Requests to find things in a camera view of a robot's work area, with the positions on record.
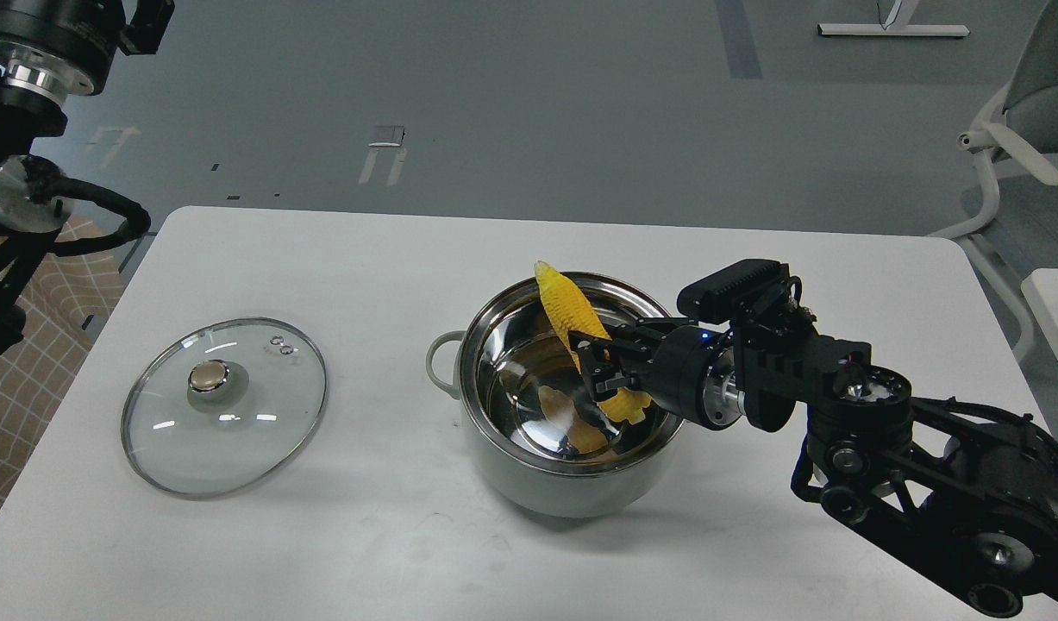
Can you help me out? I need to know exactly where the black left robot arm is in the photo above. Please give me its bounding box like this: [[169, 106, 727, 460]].
[[0, 1, 175, 357]]

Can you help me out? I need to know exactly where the white grey office chair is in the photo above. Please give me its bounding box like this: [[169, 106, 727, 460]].
[[937, 1, 1058, 363]]

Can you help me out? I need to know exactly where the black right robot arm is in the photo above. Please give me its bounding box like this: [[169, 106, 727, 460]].
[[568, 313, 1058, 618]]

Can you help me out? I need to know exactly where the glass pot lid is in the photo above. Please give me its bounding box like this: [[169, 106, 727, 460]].
[[120, 317, 330, 499]]

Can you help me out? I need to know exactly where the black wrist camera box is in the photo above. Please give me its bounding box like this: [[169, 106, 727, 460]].
[[677, 259, 794, 325]]

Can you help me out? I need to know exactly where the grey-green steel cooking pot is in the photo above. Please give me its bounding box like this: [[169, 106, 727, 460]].
[[425, 279, 683, 518]]

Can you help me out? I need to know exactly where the yellow corn cob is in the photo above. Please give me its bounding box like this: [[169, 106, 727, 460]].
[[534, 260, 651, 425]]

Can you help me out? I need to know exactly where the white desk leg base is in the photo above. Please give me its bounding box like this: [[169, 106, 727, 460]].
[[817, 1, 970, 39]]

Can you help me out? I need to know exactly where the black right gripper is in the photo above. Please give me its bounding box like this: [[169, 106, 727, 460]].
[[567, 316, 745, 430]]

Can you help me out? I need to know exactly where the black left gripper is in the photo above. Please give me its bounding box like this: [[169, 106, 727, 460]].
[[0, 0, 175, 95]]

